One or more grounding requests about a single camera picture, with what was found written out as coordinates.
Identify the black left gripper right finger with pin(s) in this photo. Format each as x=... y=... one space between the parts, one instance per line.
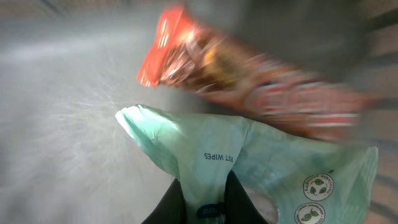
x=238 y=207

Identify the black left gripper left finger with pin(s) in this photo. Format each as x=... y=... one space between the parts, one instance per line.
x=170 y=209

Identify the small teal wipes pack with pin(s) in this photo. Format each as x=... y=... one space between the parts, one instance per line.
x=309 y=181

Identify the red Top chocolate bar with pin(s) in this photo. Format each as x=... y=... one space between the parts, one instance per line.
x=194 y=57

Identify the grey plastic shopping basket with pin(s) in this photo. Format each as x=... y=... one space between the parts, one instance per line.
x=68 y=66

